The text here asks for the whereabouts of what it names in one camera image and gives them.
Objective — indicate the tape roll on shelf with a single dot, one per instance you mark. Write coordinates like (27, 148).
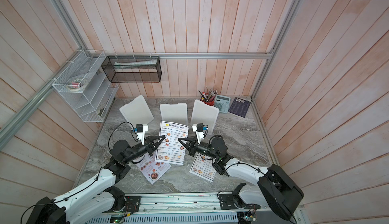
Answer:
(76, 85)

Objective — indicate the left white narrow rack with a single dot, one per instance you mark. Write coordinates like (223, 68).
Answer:
(137, 111)

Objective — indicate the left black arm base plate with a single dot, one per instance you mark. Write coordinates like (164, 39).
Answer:
(128, 204)

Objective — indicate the dim sum menu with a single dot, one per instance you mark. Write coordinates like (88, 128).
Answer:
(170, 150)
(202, 167)

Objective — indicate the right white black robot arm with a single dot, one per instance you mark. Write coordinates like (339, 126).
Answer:
(264, 186)

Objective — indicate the aluminium front rail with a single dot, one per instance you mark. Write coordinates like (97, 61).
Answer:
(180, 201)

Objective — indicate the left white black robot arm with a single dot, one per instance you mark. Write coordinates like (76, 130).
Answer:
(99, 193)

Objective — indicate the white narrow rack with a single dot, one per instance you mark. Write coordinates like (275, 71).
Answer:
(137, 111)
(176, 113)
(204, 114)

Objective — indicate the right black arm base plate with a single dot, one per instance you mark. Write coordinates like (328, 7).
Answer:
(233, 201)

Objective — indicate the black mesh wall basket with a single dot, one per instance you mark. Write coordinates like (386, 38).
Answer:
(131, 75)

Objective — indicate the red pen cup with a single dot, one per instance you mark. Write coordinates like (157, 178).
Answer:
(208, 96)

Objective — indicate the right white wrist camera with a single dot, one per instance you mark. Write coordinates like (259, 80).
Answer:
(200, 130)

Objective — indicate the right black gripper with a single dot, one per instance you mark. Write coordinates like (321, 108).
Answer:
(191, 148)

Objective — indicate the middle white narrow rack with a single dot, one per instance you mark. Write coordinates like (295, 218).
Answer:
(176, 113)

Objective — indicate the right white narrow rack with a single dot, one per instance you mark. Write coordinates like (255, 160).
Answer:
(204, 114)

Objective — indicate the grey desk calculator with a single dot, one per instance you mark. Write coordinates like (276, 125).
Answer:
(222, 103)

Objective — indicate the paper inside black basket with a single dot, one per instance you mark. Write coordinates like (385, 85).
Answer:
(136, 64)

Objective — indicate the white wire wall shelf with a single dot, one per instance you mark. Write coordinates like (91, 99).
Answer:
(91, 104)

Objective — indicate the dark purple card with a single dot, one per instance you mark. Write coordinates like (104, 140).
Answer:
(240, 107)

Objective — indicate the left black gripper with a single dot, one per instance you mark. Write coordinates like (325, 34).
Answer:
(152, 146)

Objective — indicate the left red white menu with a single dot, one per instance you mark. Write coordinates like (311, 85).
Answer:
(151, 169)

